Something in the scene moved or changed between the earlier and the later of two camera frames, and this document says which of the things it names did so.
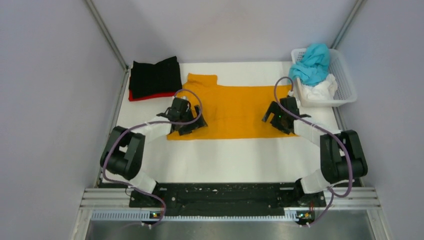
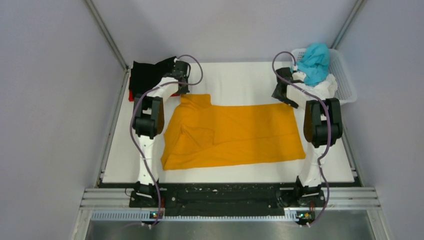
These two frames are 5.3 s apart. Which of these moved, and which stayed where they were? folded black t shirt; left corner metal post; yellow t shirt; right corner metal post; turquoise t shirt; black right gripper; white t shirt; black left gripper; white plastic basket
Moved: yellow t shirt; black left gripper; black right gripper
Stayed: turquoise t shirt; white plastic basket; left corner metal post; right corner metal post; folded black t shirt; white t shirt
